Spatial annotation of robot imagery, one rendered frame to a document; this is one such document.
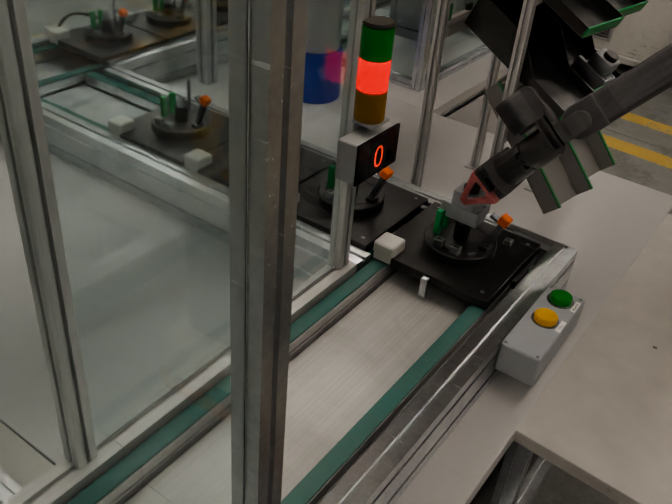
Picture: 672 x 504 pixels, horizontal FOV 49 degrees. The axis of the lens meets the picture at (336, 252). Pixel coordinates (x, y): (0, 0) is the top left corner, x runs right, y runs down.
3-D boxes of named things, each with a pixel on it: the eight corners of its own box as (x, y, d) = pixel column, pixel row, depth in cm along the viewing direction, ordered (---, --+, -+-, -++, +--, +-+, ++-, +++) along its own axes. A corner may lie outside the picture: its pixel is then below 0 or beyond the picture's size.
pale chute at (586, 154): (599, 170, 169) (616, 163, 166) (569, 187, 161) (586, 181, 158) (546, 60, 169) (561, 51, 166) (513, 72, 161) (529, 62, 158)
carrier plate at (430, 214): (539, 252, 146) (541, 243, 145) (485, 311, 129) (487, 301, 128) (433, 209, 157) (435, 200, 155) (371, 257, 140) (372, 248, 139)
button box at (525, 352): (577, 325, 136) (586, 298, 133) (531, 388, 121) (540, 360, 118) (541, 309, 139) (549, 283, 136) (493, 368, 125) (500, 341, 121)
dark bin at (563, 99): (593, 106, 148) (617, 79, 143) (558, 122, 140) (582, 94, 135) (501, 12, 156) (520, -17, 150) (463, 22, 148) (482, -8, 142)
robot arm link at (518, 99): (595, 124, 114) (598, 121, 122) (553, 63, 115) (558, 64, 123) (529, 168, 119) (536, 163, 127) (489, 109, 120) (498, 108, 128)
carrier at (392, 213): (427, 206, 157) (436, 154, 150) (364, 255, 141) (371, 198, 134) (335, 168, 168) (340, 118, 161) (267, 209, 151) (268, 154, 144)
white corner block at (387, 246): (404, 257, 141) (406, 239, 139) (391, 267, 138) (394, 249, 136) (383, 247, 143) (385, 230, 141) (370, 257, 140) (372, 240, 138)
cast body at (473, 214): (485, 219, 138) (493, 187, 134) (474, 229, 135) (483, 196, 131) (446, 202, 142) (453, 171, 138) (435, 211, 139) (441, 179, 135)
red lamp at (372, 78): (393, 88, 115) (397, 58, 112) (376, 97, 112) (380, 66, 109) (367, 79, 117) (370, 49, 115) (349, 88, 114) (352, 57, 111)
